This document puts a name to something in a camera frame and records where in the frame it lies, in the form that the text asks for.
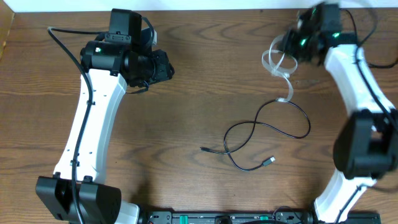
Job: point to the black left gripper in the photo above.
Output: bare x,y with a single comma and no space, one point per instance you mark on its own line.
165,68

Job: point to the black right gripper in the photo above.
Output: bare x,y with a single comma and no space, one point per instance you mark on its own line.
289,43

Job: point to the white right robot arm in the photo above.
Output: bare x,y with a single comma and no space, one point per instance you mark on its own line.
366,148

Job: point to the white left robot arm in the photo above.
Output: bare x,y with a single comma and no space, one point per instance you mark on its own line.
122,57

